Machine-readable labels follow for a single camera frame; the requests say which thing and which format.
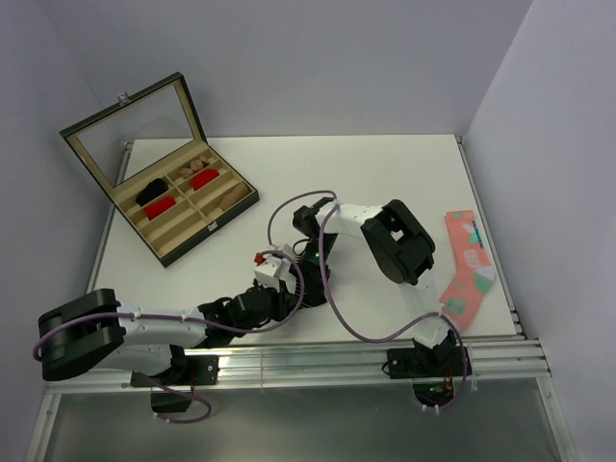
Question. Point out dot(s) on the red rolled sock right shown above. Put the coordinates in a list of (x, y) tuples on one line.
[(203, 177)]

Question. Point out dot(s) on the pink patterned sock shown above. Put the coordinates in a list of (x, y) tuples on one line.
[(474, 273)]

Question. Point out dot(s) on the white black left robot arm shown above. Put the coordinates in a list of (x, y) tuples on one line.
[(97, 331)]

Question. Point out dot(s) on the red rolled sock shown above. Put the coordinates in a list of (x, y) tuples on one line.
[(158, 207), (203, 177)]

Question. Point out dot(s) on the beige rolled sock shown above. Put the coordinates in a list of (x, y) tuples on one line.
[(194, 166)]

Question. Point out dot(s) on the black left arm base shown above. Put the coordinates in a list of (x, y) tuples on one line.
[(174, 391)]

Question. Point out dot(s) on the black compartment storage box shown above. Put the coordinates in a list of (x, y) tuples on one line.
[(152, 134)]

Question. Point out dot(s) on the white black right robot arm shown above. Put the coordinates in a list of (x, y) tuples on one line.
[(402, 250)]

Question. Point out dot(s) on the tan ribbed sock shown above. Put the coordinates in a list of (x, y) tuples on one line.
[(235, 195)]

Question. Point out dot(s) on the aluminium rail frame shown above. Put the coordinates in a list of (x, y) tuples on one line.
[(510, 404)]

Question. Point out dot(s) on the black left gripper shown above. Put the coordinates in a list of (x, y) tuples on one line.
[(283, 299)]

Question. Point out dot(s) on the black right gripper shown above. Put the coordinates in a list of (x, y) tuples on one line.
[(313, 283)]

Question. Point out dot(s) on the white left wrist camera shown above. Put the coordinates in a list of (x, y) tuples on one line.
[(273, 272)]

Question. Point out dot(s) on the black rolled sock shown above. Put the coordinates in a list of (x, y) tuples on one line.
[(154, 189)]

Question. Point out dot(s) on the red rolled sock left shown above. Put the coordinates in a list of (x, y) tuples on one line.
[(158, 207)]

